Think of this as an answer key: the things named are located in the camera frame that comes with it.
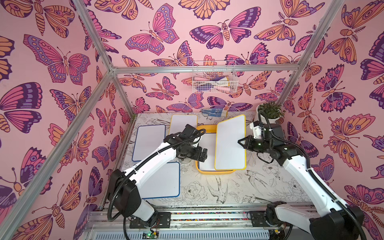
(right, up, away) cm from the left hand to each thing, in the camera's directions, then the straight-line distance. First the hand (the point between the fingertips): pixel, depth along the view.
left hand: (200, 154), depth 80 cm
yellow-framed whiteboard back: (-16, +18, +37) cm, 45 cm away
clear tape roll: (-7, -1, -11) cm, 13 cm away
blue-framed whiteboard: (+6, +4, +24) cm, 25 cm away
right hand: (+20, +8, -3) cm, 21 cm away
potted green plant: (+47, +25, +17) cm, 56 cm away
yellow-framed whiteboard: (+17, -2, +8) cm, 19 cm away
